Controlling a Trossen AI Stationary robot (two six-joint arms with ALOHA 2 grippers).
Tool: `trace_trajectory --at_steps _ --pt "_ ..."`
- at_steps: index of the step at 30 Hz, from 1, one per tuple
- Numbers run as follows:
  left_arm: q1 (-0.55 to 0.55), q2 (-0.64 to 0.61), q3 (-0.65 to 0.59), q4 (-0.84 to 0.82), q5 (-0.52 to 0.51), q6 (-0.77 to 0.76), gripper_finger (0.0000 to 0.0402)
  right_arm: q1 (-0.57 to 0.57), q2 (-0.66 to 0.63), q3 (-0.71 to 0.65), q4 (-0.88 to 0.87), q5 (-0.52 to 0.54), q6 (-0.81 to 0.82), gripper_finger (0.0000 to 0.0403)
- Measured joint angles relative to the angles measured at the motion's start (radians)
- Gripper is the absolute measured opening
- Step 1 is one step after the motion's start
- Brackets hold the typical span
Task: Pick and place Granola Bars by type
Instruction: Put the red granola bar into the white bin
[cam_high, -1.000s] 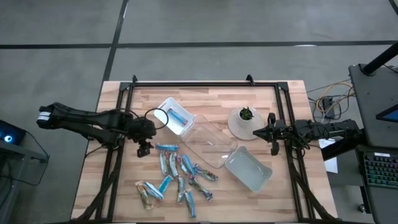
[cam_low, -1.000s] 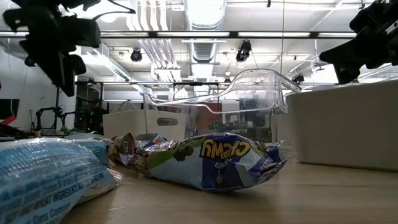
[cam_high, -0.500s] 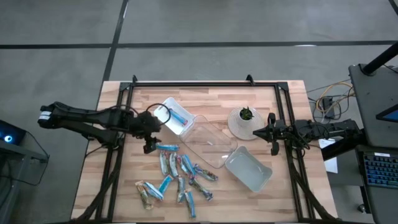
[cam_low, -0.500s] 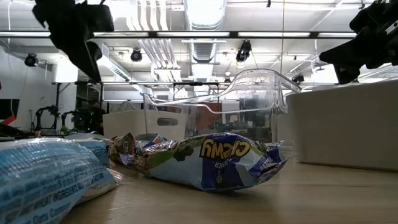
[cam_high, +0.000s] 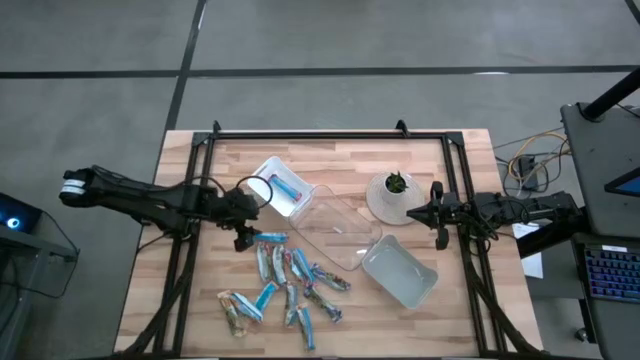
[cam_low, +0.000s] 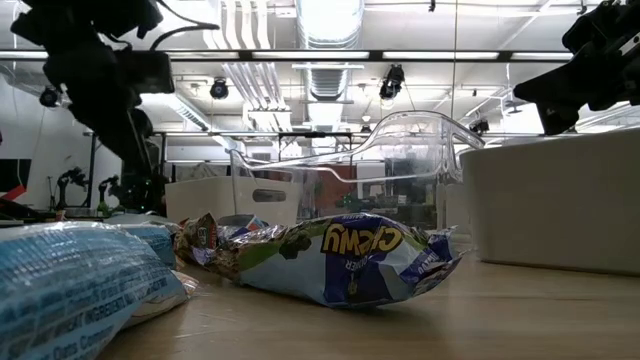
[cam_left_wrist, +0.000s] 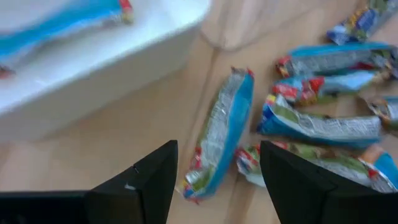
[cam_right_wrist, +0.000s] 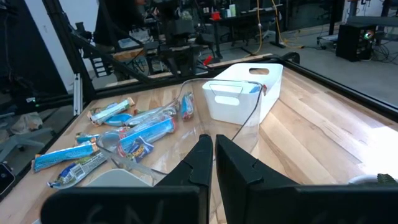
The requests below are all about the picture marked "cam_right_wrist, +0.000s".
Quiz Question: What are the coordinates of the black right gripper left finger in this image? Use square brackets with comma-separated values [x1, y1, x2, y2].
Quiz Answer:
[40, 134, 214, 224]

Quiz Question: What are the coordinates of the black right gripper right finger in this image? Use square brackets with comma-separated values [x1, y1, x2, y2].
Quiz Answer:
[216, 134, 398, 224]

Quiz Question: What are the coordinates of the blue red granola bar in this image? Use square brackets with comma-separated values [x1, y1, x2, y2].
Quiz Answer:
[248, 84, 268, 96]
[119, 117, 177, 154]
[180, 91, 195, 121]
[126, 105, 178, 127]

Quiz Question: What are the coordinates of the blue orange granola bar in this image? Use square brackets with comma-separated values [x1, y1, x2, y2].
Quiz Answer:
[87, 97, 136, 126]
[32, 141, 98, 174]
[104, 113, 134, 127]

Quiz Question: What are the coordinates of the grey plastic tray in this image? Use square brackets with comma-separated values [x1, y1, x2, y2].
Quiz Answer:
[85, 168, 155, 188]

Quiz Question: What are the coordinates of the clear plastic bin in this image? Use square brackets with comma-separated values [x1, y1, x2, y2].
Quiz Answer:
[95, 77, 265, 187]

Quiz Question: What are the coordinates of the small succulent in white pot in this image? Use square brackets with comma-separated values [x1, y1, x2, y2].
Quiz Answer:
[347, 172, 398, 188]

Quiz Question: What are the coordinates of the white aluminium strip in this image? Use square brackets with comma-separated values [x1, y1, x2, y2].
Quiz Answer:
[72, 73, 83, 116]

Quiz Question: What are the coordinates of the grey chair base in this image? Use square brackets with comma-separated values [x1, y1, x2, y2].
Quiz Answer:
[0, 126, 55, 162]

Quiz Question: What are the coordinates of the white crumpled bag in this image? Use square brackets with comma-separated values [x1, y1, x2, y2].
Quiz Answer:
[9, 111, 44, 135]

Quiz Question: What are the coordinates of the black power strip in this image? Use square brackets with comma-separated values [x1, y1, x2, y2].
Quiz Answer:
[91, 55, 109, 78]

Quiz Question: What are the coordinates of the black computer rainbow fan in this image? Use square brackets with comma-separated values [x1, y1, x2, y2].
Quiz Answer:
[335, 23, 377, 62]

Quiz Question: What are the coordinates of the person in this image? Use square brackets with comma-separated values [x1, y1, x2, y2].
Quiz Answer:
[93, 0, 150, 47]

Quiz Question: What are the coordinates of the black office desk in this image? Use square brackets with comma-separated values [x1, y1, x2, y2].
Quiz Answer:
[208, 2, 285, 58]

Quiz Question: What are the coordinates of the grey office desk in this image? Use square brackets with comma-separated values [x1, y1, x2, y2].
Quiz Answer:
[346, 0, 398, 41]

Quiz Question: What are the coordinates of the pale green bottle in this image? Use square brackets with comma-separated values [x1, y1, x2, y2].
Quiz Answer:
[221, 3, 237, 18]

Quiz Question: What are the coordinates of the white plastic handled bin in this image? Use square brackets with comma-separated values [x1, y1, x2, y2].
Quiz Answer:
[201, 63, 284, 125]

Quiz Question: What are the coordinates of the black frame clamp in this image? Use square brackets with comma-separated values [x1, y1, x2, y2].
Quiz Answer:
[279, 51, 301, 65]

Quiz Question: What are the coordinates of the yellow hanging cable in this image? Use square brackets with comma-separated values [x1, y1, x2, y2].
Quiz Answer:
[271, 0, 305, 50]
[248, 0, 264, 57]

